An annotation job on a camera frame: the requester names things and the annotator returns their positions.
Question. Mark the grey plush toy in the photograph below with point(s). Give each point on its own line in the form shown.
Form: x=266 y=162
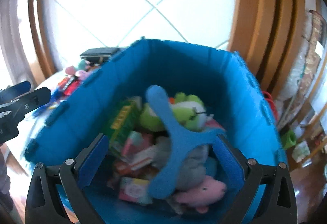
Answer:
x=192 y=171

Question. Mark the pink pig plush in bin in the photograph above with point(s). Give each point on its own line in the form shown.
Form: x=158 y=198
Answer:
x=200 y=197

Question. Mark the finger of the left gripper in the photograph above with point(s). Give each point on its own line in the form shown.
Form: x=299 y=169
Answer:
x=27 y=102
x=10 y=93

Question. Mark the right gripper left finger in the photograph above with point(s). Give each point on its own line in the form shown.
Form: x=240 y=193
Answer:
x=44 y=205

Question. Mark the green box in bin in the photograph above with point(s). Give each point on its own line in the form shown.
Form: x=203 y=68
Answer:
x=119 y=126

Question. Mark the pink plush toy pile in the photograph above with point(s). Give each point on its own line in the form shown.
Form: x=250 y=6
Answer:
x=75 y=75

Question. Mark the dark metal box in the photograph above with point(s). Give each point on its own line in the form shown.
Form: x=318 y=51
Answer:
x=99 y=55

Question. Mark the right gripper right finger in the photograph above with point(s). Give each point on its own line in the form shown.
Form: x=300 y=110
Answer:
x=278 y=203

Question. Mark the blue boomerang toy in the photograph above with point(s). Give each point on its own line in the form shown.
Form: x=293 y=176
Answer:
x=183 y=141

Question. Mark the blue fabric storage bin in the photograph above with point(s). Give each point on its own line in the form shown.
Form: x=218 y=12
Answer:
x=232 y=98

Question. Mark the wooden headboard frame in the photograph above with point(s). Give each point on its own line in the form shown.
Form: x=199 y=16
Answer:
x=267 y=35

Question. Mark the green frog plush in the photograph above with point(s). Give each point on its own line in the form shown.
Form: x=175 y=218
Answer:
x=189 y=111

